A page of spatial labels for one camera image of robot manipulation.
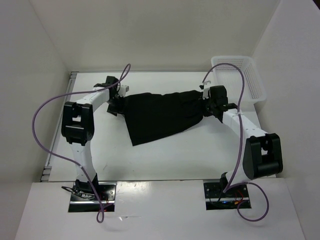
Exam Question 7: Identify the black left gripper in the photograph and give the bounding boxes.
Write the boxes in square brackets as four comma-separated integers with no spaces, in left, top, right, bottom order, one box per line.
[107,94,130,118]

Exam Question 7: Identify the black shorts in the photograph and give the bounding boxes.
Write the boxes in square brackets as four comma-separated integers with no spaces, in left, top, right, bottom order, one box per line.
[123,90,204,146]

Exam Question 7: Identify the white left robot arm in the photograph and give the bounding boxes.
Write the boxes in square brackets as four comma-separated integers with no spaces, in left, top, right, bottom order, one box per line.
[61,76,129,200]

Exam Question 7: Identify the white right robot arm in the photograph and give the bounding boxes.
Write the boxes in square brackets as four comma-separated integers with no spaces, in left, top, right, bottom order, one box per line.
[200,85,283,197]

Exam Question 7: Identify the white plastic basket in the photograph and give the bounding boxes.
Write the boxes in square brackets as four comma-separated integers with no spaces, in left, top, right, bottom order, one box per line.
[211,55,267,104]

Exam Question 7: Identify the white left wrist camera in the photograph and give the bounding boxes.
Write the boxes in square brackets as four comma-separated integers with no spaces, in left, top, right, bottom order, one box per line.
[117,85,130,98]

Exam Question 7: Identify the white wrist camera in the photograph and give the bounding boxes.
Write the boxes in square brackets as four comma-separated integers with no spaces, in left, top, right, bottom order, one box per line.
[117,85,130,98]
[199,80,212,100]

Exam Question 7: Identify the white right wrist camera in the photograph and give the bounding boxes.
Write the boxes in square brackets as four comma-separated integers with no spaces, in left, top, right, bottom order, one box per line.
[199,80,212,100]

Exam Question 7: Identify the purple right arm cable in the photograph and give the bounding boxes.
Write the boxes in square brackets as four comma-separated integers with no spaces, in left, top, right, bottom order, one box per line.
[201,64,270,222]

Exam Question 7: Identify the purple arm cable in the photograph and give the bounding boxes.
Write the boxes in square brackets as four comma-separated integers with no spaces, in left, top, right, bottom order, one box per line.
[201,64,270,222]
[32,63,132,223]

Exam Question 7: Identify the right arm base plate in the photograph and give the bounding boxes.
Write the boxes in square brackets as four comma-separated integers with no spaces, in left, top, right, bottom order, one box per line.
[203,180,252,211]

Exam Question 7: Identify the aluminium table edge rail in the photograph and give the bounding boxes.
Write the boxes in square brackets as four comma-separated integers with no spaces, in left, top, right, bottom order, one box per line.
[40,71,78,183]

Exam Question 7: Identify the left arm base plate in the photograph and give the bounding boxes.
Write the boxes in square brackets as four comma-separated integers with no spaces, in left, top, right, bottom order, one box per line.
[63,182,117,213]

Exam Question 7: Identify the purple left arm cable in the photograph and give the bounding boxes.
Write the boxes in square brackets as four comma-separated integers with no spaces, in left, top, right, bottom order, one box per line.
[32,63,132,223]

